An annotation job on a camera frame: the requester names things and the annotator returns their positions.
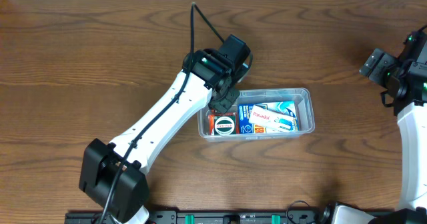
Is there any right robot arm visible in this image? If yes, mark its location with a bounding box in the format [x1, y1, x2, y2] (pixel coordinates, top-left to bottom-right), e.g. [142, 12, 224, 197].
[359, 26, 426, 210]

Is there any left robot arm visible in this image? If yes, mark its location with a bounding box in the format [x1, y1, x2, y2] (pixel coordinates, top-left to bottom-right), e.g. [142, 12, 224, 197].
[79, 48, 253, 223]

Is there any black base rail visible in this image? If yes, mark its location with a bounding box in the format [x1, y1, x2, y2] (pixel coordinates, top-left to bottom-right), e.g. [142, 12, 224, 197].
[65, 200, 427, 224]

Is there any blue Kool Fever box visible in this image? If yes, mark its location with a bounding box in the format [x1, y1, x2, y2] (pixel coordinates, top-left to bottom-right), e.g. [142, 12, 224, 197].
[238, 101, 299, 134]

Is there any green Zam-Buk box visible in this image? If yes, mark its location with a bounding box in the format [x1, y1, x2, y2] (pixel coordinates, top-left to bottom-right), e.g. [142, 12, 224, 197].
[212, 113, 238, 137]

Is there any clear plastic container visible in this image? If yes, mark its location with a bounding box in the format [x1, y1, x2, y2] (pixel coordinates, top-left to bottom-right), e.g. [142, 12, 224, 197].
[197, 88, 315, 142]

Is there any red Panadol box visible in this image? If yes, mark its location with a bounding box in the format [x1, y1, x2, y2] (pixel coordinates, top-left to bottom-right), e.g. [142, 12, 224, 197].
[207, 113, 240, 135]

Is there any white Panadol box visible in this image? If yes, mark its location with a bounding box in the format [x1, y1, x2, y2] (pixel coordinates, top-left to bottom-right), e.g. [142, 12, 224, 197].
[249, 105, 298, 132]

